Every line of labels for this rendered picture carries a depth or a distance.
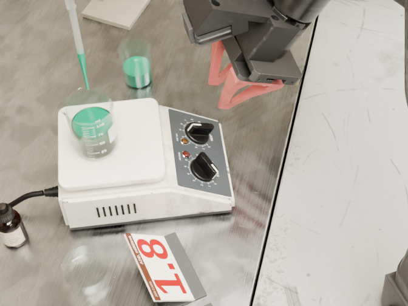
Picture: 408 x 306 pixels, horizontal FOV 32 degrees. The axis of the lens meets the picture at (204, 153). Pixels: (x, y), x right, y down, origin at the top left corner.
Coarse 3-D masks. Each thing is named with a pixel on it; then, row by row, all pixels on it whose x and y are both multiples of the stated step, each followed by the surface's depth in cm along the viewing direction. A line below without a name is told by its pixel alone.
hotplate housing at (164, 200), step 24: (168, 120) 87; (216, 120) 92; (168, 144) 85; (168, 168) 83; (48, 192) 85; (72, 192) 81; (96, 192) 81; (120, 192) 81; (144, 192) 81; (168, 192) 81; (192, 192) 83; (72, 216) 83; (96, 216) 83; (120, 216) 84; (144, 216) 84; (168, 216) 85; (192, 216) 86
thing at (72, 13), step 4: (72, 12) 66; (72, 16) 66; (76, 16) 67; (72, 20) 67; (76, 20) 67; (72, 24) 67; (76, 24) 67; (72, 28) 68; (76, 28) 68; (76, 32) 68; (76, 36) 68; (80, 36) 69; (76, 40) 69; (80, 40) 69; (76, 44) 69; (80, 44) 69; (76, 48) 70; (80, 48) 70; (80, 52) 70
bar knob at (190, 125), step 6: (186, 126) 88; (192, 126) 86; (198, 126) 87; (204, 126) 87; (210, 126) 88; (186, 132) 87; (192, 132) 87; (198, 132) 87; (204, 132) 88; (210, 132) 88; (192, 138) 87; (198, 138) 87; (204, 138) 88
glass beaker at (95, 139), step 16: (80, 96) 79; (96, 96) 79; (64, 112) 77; (112, 112) 77; (80, 128) 76; (96, 128) 76; (112, 128) 79; (80, 144) 79; (96, 144) 78; (112, 144) 80; (96, 160) 81
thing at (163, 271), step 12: (144, 240) 82; (156, 240) 83; (144, 252) 80; (156, 252) 82; (156, 264) 80; (168, 264) 81; (156, 276) 78; (168, 276) 80; (156, 288) 77; (168, 288) 78; (180, 288) 79
